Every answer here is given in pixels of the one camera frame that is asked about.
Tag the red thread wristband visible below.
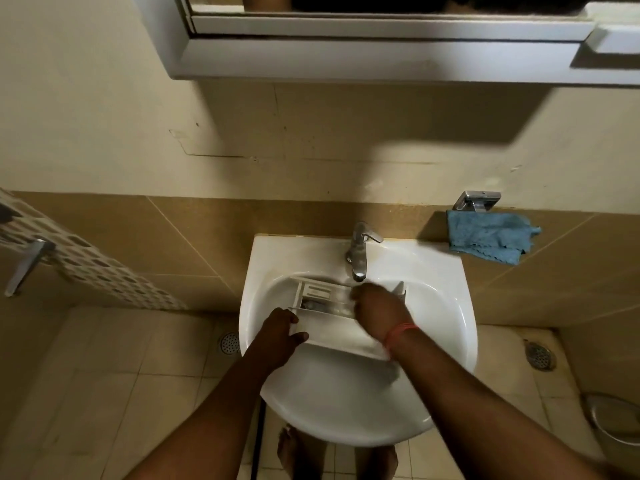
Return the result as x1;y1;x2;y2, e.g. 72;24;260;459
382;321;421;352

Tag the person's left forearm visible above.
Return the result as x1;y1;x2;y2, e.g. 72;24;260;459
125;349;281;480

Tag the person's right hand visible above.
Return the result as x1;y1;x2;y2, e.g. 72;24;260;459
349;283;417;347

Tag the person's right forearm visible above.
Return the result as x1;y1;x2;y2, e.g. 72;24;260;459
385;327;609;480

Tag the person's left foot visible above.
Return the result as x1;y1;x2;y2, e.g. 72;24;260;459
277;426;307;480

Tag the blue cloth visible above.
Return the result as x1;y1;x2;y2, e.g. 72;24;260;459
445;209;543;267

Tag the person's left hand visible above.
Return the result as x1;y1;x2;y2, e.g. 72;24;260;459
249;308;311;367

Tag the chrome sink faucet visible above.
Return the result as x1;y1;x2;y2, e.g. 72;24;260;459
345;222;385;283

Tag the white ceramic sink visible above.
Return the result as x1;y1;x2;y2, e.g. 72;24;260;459
239;234;479;449

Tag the person's foot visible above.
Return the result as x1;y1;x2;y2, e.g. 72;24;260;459
277;426;307;480
371;444;400;480

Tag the steel dustbin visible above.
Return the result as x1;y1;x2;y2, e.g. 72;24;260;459
581;391;640;461

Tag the white mirror cabinet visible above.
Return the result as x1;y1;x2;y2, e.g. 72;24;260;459
131;0;640;87

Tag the person's right foot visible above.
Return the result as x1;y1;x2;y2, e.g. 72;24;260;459
371;444;400;480

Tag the chrome wall hook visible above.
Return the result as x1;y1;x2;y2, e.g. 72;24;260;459
451;190;503;213

